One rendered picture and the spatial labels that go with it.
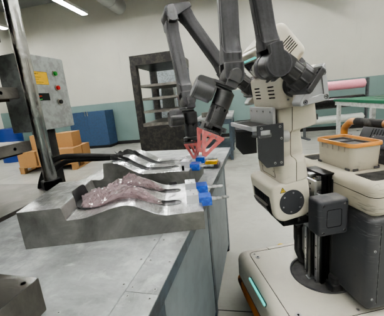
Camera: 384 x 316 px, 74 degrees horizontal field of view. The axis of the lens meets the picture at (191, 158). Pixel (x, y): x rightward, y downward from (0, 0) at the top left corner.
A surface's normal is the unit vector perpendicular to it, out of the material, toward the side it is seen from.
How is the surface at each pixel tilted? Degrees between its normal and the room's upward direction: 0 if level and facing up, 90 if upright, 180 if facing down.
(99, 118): 90
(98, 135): 90
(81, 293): 0
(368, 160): 92
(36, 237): 90
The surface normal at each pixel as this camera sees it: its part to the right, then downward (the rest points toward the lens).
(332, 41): -0.18, 0.24
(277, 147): 0.15, 0.21
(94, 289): -0.10, -0.97
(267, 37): 0.04, 0.00
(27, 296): 0.97, -0.04
